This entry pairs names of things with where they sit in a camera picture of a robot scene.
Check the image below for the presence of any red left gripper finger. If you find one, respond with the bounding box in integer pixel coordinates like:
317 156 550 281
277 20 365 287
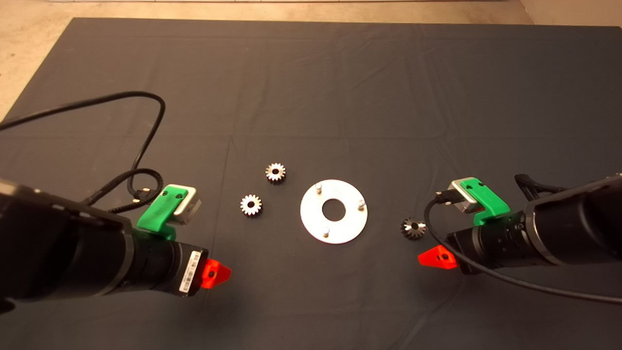
201 259 232 289

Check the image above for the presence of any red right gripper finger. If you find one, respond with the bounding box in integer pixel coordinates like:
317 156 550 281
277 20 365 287
418 245 458 270

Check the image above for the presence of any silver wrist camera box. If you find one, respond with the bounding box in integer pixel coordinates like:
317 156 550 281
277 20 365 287
173 186 201 225
449 178 479 214

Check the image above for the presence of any braided black right arm cable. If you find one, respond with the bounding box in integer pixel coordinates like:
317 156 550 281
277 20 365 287
515 174 567 200

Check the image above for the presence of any green left camera mount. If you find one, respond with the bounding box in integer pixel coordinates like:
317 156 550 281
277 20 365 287
137 185 189 241

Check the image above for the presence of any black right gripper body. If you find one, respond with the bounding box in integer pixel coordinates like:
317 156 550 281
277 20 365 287
446 212 547 275

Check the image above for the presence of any smooth black camera cable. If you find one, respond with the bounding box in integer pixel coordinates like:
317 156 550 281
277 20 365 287
0 91 166 202
424 191 622 306

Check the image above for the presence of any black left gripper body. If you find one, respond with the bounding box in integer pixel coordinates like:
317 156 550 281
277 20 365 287
130 227 208 297

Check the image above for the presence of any braided black arm cable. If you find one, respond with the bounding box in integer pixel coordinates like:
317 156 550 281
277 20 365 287
83 168 163 214
515 174 567 200

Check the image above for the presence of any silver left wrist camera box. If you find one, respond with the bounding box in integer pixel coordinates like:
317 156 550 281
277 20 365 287
173 186 201 225

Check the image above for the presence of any dark grey table cloth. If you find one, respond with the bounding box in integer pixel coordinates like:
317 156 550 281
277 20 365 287
0 17 622 350

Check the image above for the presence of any smooth black right camera cable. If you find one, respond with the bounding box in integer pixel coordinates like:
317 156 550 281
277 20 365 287
424 191 622 306

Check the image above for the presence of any round metal carrier plate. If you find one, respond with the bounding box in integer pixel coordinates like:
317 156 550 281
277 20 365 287
300 179 368 245

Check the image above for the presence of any green right camera mount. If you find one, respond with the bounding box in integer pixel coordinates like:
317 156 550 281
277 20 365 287
461 178 512 227

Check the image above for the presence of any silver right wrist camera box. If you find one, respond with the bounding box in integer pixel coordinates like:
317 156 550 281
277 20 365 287
449 178 479 214

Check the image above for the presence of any braided black left arm cable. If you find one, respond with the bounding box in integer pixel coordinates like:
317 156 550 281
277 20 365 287
83 168 163 214

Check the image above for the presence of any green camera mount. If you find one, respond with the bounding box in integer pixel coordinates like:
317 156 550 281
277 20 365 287
461 178 512 227
137 185 189 241

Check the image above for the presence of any smooth black left camera cable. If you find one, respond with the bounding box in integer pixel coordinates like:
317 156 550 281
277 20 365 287
0 91 166 202

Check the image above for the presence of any small steel planetary gear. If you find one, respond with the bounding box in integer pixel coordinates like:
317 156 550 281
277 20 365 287
265 162 287 184
240 194 263 217
400 217 427 240

